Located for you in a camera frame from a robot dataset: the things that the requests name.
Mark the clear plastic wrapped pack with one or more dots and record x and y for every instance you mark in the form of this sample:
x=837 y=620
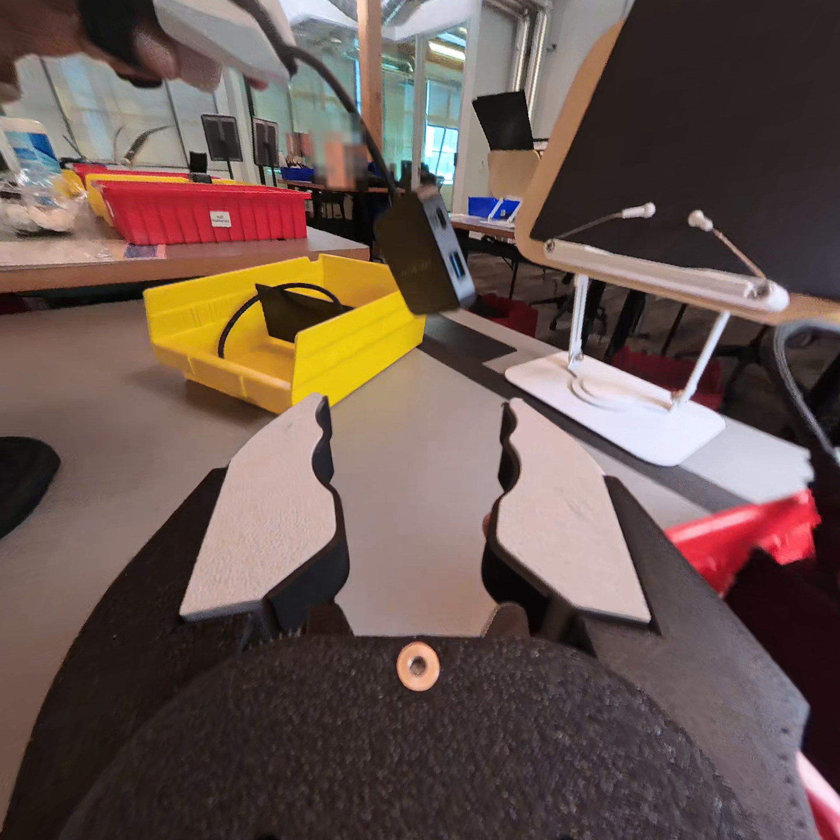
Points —
x=33 y=177

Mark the red bag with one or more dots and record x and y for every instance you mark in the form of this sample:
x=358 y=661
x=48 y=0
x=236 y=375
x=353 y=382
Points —
x=669 y=377
x=515 y=315

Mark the blue bin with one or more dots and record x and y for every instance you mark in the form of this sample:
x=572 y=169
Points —
x=482 y=207

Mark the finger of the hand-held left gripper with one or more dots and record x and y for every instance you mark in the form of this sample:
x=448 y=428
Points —
x=223 y=33

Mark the person's left hand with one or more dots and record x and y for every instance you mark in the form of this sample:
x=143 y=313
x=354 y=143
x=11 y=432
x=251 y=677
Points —
x=197 y=75

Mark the red ribbed bin white label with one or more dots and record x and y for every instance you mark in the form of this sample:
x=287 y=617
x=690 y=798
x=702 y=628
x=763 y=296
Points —
x=197 y=216

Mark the black bin divider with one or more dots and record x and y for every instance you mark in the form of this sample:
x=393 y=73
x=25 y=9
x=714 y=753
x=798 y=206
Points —
x=295 y=315

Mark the wooden post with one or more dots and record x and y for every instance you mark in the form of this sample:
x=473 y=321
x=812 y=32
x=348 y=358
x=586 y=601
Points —
x=371 y=65

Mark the black background panel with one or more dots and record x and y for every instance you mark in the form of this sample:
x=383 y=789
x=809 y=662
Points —
x=505 y=121

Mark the black flat panel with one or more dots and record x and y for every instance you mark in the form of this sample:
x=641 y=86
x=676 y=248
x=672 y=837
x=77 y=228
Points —
x=266 y=141
x=220 y=138

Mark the red plastic bin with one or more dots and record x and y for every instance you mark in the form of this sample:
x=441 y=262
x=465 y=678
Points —
x=722 y=538

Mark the yellow plastic bin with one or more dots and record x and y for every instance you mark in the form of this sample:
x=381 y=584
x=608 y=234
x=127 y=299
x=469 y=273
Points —
x=216 y=374

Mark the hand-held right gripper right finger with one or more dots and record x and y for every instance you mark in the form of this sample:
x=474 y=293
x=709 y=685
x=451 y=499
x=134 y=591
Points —
x=571 y=538

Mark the grey multiport hub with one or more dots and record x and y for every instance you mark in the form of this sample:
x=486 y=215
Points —
x=413 y=262

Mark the black board with wooden rim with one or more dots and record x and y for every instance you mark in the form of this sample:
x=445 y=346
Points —
x=689 y=131

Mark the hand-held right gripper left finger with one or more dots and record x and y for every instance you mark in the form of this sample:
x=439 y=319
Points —
x=269 y=512

